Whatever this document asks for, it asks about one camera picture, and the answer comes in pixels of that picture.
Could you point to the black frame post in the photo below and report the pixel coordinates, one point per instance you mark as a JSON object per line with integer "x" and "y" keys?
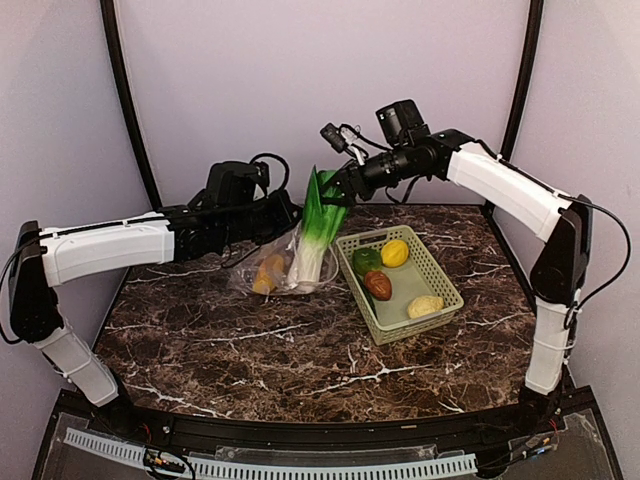
{"x": 126, "y": 101}
{"x": 526, "y": 66}

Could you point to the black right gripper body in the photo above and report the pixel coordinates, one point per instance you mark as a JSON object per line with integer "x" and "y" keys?
{"x": 367, "y": 185}

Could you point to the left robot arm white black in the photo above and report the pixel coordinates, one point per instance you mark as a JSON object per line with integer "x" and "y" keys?
{"x": 46, "y": 258}

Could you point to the green pepper toy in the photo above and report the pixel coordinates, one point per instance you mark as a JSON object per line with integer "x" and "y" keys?
{"x": 365, "y": 260}

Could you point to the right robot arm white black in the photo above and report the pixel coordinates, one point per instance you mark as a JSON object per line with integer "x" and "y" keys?
{"x": 562, "y": 222}

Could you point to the white slotted cable duct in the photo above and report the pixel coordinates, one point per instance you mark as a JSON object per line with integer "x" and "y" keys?
{"x": 252, "y": 463}

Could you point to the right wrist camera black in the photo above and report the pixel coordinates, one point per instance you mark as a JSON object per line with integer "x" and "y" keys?
{"x": 402, "y": 124}

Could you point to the orange yellow toy food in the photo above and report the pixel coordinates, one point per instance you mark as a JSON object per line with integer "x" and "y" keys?
{"x": 270, "y": 274}

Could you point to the dark green cucumber toy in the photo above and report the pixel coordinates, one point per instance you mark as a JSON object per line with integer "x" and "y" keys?
{"x": 367, "y": 295}

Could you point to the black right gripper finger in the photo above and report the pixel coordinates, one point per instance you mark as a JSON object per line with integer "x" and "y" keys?
{"x": 342, "y": 201}
{"x": 332, "y": 182}

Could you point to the left black frame post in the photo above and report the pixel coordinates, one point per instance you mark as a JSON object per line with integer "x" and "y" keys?
{"x": 126, "y": 101}

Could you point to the pale yellow walnut toy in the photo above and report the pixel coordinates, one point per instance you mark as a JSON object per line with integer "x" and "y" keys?
{"x": 424, "y": 305}

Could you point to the pale green plastic basket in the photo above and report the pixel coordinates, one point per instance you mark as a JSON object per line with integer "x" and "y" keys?
{"x": 397, "y": 284}

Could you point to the right black frame post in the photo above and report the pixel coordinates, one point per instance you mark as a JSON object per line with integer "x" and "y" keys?
{"x": 526, "y": 66}

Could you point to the yellow lemon toy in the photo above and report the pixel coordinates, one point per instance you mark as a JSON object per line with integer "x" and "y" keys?
{"x": 394, "y": 253}

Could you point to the clear zip top bag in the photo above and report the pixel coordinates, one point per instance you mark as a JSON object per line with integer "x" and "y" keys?
{"x": 289, "y": 265}

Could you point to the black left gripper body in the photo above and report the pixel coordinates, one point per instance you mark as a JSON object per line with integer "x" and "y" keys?
{"x": 245, "y": 224}

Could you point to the green white bok choy toy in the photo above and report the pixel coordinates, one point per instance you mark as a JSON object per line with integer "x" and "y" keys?
{"x": 319, "y": 227}

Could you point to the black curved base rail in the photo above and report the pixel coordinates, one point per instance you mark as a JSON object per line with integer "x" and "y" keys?
{"x": 497, "y": 435}

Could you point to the brown mushroom toy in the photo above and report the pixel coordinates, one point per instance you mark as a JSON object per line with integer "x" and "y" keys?
{"x": 378, "y": 285}

